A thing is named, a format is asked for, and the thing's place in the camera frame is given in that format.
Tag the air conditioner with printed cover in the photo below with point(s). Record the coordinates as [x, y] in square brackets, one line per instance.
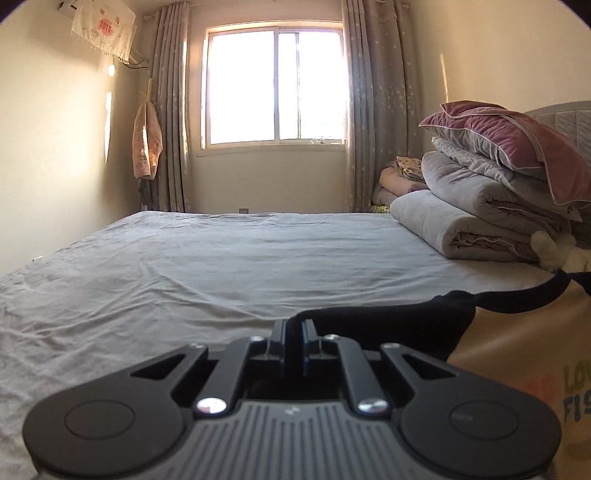
[99, 27]

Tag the white plush dog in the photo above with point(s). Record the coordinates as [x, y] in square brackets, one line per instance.
[547, 251]

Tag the bed with grey sheet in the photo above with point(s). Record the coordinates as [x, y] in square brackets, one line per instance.
[184, 277]

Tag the yellow stick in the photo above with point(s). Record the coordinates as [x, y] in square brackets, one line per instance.
[148, 90]

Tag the patterned folded cloth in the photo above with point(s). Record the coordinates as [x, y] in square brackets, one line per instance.
[411, 167]

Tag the dark hanging garment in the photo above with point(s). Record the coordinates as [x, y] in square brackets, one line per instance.
[148, 194]

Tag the pink hanging garment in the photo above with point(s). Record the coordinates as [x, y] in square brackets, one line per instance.
[147, 143]

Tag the yellow patterned mat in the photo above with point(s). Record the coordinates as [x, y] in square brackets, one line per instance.
[381, 209]

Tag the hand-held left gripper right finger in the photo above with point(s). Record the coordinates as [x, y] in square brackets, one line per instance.
[308, 344]

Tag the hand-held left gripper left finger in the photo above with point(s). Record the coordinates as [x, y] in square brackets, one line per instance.
[278, 344]

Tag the window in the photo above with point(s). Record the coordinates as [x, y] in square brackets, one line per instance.
[240, 83]

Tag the beige T-shirt with black sleeves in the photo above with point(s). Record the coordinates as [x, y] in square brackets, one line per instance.
[508, 350]

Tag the grey star-print curtain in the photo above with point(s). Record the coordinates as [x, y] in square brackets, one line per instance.
[383, 106]
[168, 115]

